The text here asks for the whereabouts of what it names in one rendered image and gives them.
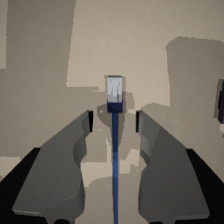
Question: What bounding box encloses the grey and blue network cable plug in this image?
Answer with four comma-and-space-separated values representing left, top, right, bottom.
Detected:
107, 75, 123, 113

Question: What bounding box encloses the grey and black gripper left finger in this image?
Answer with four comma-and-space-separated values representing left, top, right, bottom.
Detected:
0, 110, 93, 224

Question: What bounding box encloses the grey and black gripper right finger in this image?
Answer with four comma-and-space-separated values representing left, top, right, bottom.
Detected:
136, 110, 224, 224

